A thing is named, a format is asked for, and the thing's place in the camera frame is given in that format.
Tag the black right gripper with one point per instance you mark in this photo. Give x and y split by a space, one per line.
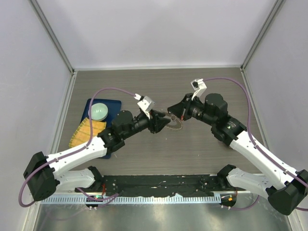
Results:
181 109

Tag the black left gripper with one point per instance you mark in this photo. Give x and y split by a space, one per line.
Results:
157 121

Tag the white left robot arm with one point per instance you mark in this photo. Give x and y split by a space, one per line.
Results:
45 174

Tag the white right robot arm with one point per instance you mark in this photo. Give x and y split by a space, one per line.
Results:
282 185

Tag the blue plastic tray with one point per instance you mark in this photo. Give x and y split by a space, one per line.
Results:
114 107

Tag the teal patterned bowl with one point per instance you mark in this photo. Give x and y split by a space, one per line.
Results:
99 112

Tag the yellow bamboo dish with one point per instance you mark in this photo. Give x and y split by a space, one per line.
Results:
82 133

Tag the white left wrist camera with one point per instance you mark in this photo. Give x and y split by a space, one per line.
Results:
145 103

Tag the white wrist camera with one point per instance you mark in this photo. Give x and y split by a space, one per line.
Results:
145 103
199 87

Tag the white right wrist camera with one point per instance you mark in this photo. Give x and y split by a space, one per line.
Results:
199 87

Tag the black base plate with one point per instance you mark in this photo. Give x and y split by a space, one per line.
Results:
160 185

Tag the white slotted cable duct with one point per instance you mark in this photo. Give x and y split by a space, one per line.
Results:
177 199

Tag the aluminium frame right post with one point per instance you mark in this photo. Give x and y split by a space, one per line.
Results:
278 4

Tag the aluminium frame post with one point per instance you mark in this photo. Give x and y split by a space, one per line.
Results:
48 29
278 4

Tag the aluminium frame left post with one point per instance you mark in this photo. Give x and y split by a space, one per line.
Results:
48 29

